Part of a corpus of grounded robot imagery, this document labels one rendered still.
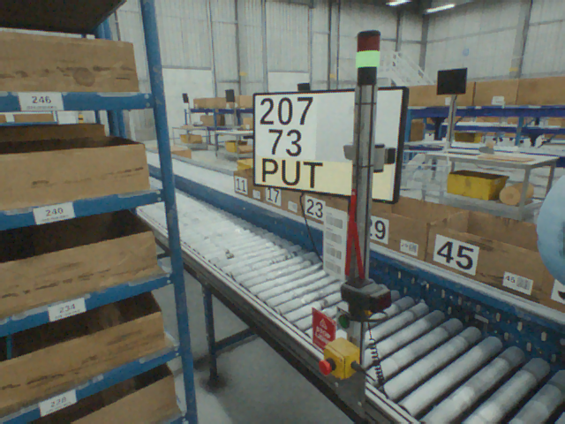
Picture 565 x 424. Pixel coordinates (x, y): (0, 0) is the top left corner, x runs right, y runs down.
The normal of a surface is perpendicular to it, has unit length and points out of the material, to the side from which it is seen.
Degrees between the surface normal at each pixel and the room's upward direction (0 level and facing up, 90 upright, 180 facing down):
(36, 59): 91
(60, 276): 91
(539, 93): 90
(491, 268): 91
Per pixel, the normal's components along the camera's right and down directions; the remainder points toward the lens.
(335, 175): -0.57, 0.18
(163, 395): 0.61, 0.22
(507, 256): -0.81, 0.18
